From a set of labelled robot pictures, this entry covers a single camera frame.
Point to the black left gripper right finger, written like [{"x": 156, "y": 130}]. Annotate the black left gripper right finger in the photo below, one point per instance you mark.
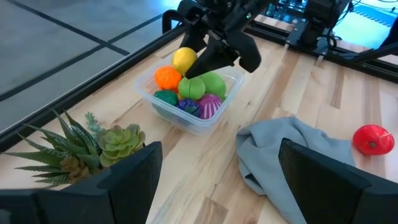
[{"x": 311, "y": 186}]

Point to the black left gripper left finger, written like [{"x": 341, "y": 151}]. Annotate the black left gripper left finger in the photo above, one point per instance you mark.
[{"x": 133, "y": 186}]

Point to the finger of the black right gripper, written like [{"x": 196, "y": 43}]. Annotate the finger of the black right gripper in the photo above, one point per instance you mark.
[
  {"x": 192, "y": 37},
  {"x": 217, "y": 59}
]

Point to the yellow toy lemon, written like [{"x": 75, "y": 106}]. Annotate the yellow toy lemon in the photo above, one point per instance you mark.
[{"x": 183, "y": 60}]

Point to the oval green toy vegetable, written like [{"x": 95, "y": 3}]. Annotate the oval green toy vegetable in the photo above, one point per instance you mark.
[{"x": 214, "y": 84}]

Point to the green toy lime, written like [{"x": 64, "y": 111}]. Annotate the green toy lime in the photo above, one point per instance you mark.
[{"x": 191, "y": 88}]

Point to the purple toy onion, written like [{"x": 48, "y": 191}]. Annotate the purple toy onion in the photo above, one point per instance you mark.
[{"x": 209, "y": 105}]

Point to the orange toy pumpkin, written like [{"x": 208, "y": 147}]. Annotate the orange toy pumpkin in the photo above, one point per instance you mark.
[{"x": 167, "y": 77}]

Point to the purple toy grapes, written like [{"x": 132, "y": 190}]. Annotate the purple toy grapes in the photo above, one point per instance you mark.
[{"x": 189, "y": 106}]

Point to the dark green toy broccoli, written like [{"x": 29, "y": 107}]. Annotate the dark green toy broccoli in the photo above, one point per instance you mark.
[{"x": 166, "y": 97}]

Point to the red toy strawberry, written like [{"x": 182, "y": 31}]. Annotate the red toy strawberry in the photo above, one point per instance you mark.
[{"x": 373, "y": 140}]

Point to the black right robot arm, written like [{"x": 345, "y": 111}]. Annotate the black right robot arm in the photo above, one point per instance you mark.
[{"x": 320, "y": 18}]

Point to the clear plastic tupperware container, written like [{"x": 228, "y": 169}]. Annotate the clear plastic tupperware container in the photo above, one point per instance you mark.
[{"x": 186, "y": 124}]

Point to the potted succulent plant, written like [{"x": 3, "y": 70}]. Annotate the potted succulent plant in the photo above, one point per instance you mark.
[{"x": 93, "y": 149}]

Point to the grey cloth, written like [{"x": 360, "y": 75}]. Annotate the grey cloth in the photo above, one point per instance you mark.
[{"x": 264, "y": 146}]

